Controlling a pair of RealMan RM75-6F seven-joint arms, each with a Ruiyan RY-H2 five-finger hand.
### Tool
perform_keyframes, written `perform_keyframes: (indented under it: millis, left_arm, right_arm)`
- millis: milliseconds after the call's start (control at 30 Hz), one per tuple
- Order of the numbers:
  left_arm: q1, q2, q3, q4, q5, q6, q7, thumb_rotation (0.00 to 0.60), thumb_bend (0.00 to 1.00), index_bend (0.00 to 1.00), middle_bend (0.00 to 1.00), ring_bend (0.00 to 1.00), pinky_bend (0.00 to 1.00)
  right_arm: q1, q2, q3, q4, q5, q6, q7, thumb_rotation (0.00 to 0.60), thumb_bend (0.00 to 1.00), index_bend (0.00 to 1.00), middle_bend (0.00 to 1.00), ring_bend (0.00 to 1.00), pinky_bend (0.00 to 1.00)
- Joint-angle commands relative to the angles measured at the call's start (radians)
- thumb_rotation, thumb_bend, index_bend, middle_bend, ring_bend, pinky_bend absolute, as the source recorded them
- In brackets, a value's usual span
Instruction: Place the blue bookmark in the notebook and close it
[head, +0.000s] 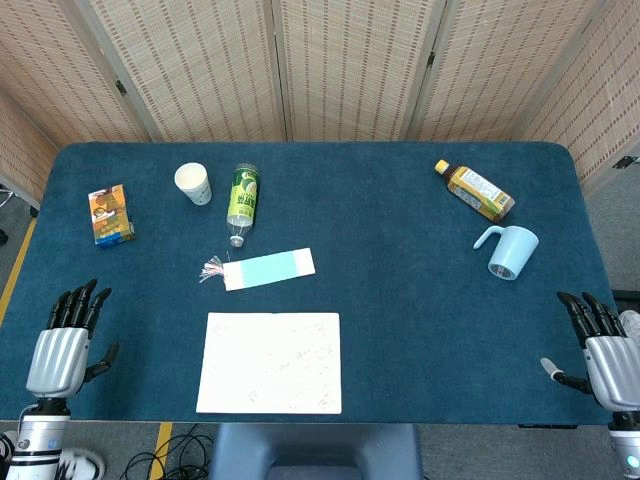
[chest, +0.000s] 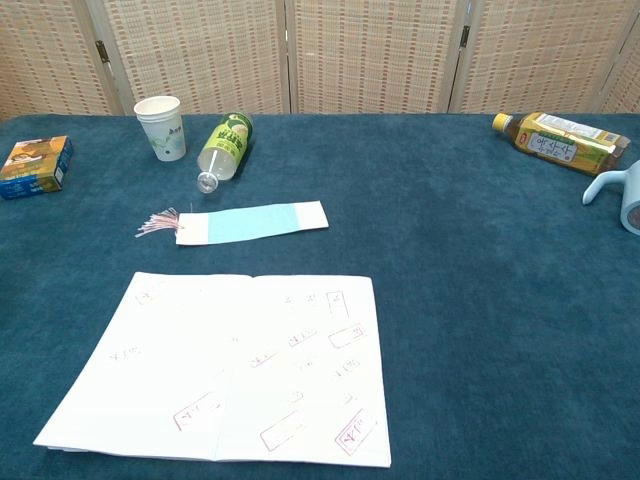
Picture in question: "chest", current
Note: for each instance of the woven rattan screen panel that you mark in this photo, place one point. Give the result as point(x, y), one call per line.
point(200, 55)
point(540, 55)
point(45, 60)
point(375, 55)
point(630, 85)

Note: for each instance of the white paper cup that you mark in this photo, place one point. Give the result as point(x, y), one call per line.
point(165, 135)

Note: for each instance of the white notebook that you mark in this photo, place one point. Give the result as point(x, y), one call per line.
point(200, 350)

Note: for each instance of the orange and blue carton box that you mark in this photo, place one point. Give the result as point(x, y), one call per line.
point(35, 165)

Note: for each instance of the dark blue table cloth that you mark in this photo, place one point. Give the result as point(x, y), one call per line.
point(450, 300)

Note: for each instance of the green label plastic bottle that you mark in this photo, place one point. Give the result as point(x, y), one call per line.
point(227, 145)

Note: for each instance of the yellow cap tea bottle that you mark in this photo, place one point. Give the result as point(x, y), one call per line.
point(555, 142)

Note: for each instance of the black screen hinge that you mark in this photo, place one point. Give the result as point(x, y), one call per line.
point(102, 51)
point(465, 36)

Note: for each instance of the blue bookmark with tassel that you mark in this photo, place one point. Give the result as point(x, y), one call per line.
point(250, 223)

